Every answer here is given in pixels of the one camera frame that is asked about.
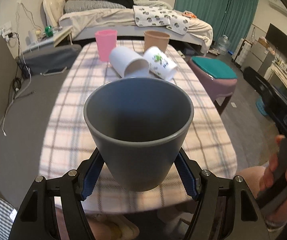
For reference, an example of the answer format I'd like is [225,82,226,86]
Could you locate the pink plastic cup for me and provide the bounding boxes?
[95,29,117,62]

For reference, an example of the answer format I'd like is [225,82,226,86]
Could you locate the white suitcase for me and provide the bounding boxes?
[231,38,253,67]

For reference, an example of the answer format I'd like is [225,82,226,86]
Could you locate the green soda can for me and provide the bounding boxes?
[45,25,53,37]

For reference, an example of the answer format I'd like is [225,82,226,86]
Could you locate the person's right hand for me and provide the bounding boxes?
[259,134,287,213]

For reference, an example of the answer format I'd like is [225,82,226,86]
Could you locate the purple stool teal cushion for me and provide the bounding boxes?
[188,56,237,115]

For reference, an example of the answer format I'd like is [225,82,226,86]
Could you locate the striped pillow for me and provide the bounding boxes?
[64,0,126,13]

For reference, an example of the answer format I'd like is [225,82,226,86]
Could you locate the dark grey cup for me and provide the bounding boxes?
[83,77,194,192]

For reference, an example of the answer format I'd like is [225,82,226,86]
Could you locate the white air conditioner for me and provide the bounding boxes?
[269,0,287,14]

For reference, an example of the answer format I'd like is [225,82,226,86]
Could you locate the plain white cup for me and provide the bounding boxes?
[109,46,150,78]

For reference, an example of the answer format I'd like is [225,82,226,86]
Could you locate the clear water jug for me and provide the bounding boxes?
[217,35,230,55]

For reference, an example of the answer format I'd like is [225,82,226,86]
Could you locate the grey mini fridge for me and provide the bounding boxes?
[241,41,274,73]

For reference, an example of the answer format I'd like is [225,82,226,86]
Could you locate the bed with beige sheets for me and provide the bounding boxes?
[43,0,214,54]

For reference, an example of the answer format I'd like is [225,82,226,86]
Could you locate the white wall power strip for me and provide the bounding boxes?
[0,21,13,42]

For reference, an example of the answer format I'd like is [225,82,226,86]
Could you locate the white cup green print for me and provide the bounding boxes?
[143,46,178,81]

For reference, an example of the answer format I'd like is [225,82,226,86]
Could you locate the black charging cable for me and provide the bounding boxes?
[11,31,33,94]

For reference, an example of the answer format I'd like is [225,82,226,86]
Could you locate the black television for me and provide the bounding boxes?
[265,24,287,59]

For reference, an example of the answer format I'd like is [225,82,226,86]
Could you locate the brown paper cup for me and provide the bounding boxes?
[144,30,170,53]

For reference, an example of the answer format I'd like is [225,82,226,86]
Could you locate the plaid table blanket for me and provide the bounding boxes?
[39,42,237,214]

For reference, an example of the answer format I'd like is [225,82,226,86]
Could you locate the blue laundry basket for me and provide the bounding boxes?
[255,97,268,116]

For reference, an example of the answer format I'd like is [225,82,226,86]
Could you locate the white bedside table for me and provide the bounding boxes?
[23,25,72,53]

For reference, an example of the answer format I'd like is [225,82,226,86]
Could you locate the patterned white quilted mat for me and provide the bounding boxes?
[133,5,190,35]

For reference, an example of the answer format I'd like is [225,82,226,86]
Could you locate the green curtain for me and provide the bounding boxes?
[175,0,259,51]

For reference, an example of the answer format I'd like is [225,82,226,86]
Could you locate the white charging cable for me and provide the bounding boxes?
[2,55,34,137]

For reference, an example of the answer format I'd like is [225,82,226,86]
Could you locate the white smartphone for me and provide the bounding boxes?
[42,67,67,76]

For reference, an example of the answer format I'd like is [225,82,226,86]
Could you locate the white tumbler on nightstand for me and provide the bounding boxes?
[28,30,38,44]

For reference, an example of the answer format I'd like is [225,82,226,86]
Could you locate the grey sofa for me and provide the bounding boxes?
[0,36,68,208]

